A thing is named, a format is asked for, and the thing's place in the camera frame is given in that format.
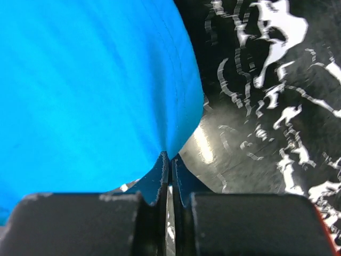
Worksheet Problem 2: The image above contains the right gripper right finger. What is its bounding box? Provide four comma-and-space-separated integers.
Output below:
170, 157, 333, 255

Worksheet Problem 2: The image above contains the folded orange t shirt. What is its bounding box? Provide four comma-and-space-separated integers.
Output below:
315, 205, 340, 255

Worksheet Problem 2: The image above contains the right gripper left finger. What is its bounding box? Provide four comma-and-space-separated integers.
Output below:
1, 152, 169, 256

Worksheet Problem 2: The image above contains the blue t shirt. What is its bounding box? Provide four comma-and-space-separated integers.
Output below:
1, 1, 204, 224

